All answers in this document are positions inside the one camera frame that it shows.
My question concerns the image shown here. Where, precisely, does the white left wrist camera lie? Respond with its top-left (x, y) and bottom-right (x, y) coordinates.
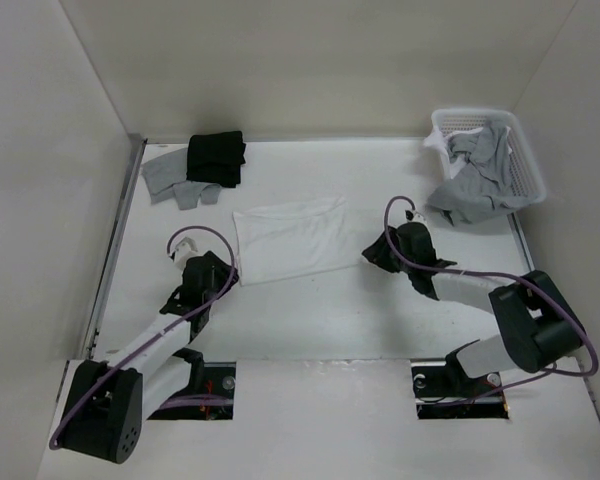
top-left (168, 237), bottom-right (198, 269)

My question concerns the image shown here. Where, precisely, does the black folded tank top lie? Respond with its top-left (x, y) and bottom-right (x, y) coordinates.
top-left (186, 131), bottom-right (246, 188)

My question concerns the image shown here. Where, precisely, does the white tank top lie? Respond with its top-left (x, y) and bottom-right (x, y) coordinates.
top-left (233, 197), bottom-right (361, 286)

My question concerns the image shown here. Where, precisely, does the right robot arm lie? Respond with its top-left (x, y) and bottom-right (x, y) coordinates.
top-left (362, 221), bottom-right (584, 396)

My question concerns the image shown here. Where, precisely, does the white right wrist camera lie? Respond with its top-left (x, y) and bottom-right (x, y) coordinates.
top-left (405, 210), bottom-right (427, 225)

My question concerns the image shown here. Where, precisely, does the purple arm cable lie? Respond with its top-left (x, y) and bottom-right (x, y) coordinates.
top-left (383, 195), bottom-right (600, 401)
top-left (48, 225), bottom-right (241, 452)

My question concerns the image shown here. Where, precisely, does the white garment in basket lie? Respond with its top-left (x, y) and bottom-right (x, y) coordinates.
top-left (421, 127), bottom-right (483, 179)

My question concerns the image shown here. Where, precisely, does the white plastic basket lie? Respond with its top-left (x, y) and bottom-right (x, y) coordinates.
top-left (430, 106), bottom-right (549, 206)

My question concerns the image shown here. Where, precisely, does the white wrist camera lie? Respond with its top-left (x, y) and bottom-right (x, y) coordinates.
top-left (168, 237), bottom-right (198, 269)
top-left (405, 210), bottom-right (427, 225)

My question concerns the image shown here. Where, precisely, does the grey crumpled tank top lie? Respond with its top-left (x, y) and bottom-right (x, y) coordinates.
top-left (427, 120), bottom-right (535, 224)

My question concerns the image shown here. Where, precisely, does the left metal table rail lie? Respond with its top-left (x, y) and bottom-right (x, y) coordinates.
top-left (79, 133), bottom-right (147, 359)

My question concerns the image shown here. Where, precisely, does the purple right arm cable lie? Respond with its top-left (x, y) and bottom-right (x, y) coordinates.
top-left (383, 195), bottom-right (600, 401)

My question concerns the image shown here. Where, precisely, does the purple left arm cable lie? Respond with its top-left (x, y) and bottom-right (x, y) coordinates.
top-left (48, 225), bottom-right (241, 452)

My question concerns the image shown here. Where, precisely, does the grey folded tank top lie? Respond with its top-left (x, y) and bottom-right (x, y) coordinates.
top-left (141, 149), bottom-right (222, 211)

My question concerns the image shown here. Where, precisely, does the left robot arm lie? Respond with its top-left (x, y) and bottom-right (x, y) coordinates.
top-left (49, 251), bottom-right (239, 464)

